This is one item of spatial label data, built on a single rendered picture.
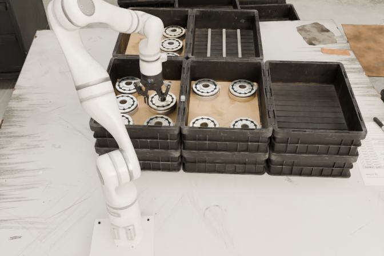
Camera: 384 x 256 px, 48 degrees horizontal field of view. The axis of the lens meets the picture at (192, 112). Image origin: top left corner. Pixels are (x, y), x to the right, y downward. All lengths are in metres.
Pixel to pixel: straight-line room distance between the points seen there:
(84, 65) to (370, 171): 1.07
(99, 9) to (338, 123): 0.93
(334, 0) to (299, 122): 2.83
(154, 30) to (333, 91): 0.78
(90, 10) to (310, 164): 0.89
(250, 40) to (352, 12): 2.26
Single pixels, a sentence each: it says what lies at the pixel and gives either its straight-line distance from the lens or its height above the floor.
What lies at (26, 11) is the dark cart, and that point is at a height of 0.51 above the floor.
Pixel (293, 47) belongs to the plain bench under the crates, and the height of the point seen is 0.70.
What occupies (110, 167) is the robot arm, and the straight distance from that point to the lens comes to 1.11.
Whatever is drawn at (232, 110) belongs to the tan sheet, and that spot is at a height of 0.83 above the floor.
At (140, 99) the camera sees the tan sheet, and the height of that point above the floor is 0.83.
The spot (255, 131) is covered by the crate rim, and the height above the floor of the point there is 0.93.
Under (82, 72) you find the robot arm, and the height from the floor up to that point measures 1.25.
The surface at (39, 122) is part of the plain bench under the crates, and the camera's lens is 1.85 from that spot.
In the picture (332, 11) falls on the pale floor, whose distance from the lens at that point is 4.13.
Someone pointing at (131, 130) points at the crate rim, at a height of 0.92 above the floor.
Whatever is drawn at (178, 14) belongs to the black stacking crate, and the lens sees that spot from 2.03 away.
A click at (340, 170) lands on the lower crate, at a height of 0.74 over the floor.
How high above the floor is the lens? 1.89
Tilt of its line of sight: 42 degrees down
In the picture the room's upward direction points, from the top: straight up
